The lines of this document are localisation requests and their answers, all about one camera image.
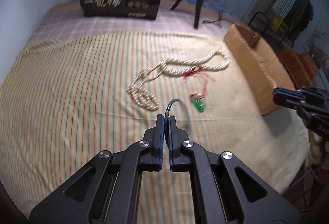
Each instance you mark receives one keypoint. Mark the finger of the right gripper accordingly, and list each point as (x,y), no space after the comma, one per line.
(287,92)
(291,101)

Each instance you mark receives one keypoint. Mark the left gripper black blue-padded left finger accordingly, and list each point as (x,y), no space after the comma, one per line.
(106,189)

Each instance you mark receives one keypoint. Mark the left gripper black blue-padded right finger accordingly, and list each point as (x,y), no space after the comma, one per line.
(224,189)

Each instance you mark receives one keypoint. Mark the brown cardboard box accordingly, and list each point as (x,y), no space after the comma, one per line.
(260,65)

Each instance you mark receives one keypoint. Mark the orange patterned stool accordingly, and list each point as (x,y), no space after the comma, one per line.
(301,67)

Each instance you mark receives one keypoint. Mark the yellow box on rack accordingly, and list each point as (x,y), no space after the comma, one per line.
(278,25)

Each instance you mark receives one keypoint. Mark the black metal clothes rack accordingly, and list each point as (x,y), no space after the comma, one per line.
(296,14)

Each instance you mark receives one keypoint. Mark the yellow striped bed sheet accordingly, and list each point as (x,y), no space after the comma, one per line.
(65,100)

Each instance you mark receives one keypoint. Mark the pink checkered blanket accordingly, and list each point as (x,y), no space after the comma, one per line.
(66,21)

